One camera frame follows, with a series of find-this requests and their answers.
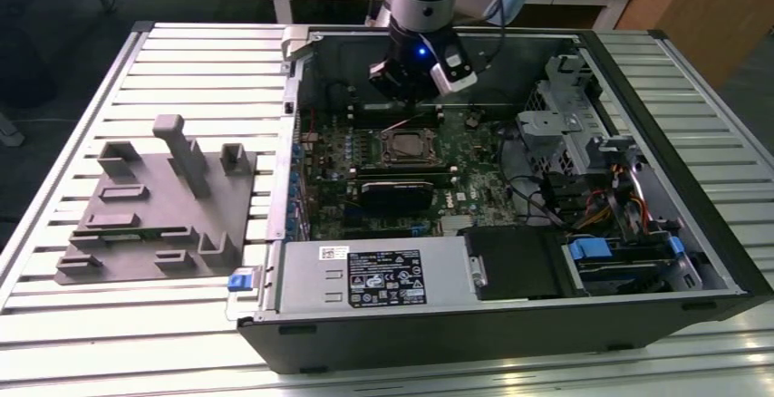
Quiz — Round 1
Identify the thin metal locking lever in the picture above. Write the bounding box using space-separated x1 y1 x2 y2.
384 114 425 132

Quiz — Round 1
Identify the silver square CPU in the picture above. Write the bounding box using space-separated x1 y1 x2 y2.
385 133 432 157

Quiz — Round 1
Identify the metal drive cage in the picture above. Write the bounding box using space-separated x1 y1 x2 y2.
516 52 624 176

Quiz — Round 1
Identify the green motherboard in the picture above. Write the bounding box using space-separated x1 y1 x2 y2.
292 106 526 242

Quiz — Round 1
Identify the black graphics card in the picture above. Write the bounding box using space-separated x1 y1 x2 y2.
358 179 436 212

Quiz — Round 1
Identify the silver chipset heatsink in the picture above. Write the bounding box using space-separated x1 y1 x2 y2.
440 215 472 235

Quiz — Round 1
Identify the black plastic shroud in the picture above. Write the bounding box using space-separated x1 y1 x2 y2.
461 228 573 301

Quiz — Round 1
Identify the silver power supply with label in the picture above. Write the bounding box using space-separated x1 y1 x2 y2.
274 238 478 315

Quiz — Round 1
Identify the blue disk carrier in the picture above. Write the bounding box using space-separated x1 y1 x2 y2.
564 236 681 296

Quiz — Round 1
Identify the grey plastic parts rack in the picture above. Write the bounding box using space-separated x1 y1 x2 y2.
53 114 261 286

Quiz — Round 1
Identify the wooden cabinet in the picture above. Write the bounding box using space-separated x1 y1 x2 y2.
615 0 774 88

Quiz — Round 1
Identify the blue case latch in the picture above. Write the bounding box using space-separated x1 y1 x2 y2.
226 267 254 292

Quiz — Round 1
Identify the green RAM stick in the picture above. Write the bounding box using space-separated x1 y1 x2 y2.
98 228 164 240

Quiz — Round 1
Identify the black open PC case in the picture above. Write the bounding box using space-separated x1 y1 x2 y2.
225 24 774 375

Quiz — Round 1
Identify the grey chair foot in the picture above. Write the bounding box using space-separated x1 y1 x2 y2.
0 113 25 147

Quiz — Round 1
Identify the white wrist camera black face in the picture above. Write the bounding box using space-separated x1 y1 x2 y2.
429 42 480 96

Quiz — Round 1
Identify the yellow orange wire bundle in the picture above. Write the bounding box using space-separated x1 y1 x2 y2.
573 190 612 230

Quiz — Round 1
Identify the silver metal bracket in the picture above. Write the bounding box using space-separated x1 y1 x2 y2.
468 255 488 287

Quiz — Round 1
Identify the orange flat wire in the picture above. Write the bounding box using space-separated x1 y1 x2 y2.
627 192 651 235

